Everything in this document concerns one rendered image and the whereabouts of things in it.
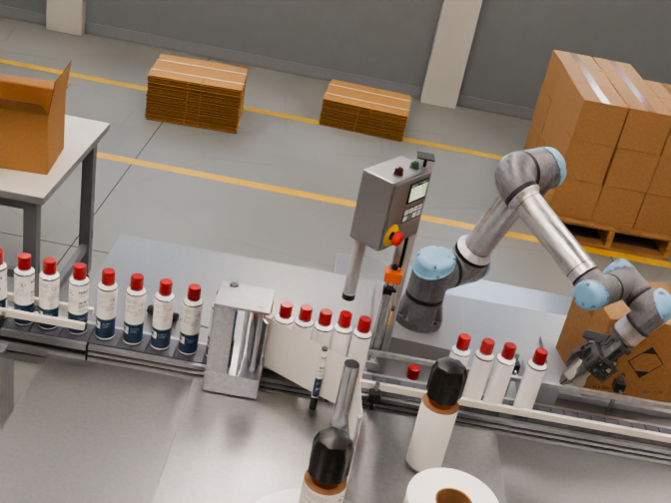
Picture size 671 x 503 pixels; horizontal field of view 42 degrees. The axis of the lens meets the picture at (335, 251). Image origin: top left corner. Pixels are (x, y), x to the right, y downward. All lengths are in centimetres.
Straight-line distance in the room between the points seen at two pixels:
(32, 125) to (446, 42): 459
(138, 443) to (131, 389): 20
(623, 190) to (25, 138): 359
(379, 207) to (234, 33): 560
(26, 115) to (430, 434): 203
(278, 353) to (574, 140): 350
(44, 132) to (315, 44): 440
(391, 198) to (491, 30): 548
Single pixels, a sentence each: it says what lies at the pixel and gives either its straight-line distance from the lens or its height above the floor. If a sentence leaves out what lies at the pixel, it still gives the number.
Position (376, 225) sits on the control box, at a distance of 217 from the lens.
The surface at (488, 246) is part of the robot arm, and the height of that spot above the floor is 118.
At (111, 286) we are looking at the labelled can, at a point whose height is 105.
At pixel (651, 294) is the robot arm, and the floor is 131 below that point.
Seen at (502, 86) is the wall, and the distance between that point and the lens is 768.
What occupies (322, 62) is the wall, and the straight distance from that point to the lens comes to 762.
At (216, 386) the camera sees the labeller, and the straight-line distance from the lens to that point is 228.
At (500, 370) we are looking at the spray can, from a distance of 237.
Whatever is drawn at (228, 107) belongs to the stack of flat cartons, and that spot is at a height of 18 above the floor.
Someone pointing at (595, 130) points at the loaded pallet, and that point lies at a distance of 549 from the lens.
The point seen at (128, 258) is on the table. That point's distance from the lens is 291.
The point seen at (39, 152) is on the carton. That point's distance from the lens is 351.
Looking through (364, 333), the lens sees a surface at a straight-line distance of 231.
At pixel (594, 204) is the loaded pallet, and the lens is 567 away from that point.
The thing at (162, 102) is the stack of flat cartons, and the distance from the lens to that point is 621.
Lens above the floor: 230
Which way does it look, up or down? 28 degrees down
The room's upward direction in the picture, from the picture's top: 11 degrees clockwise
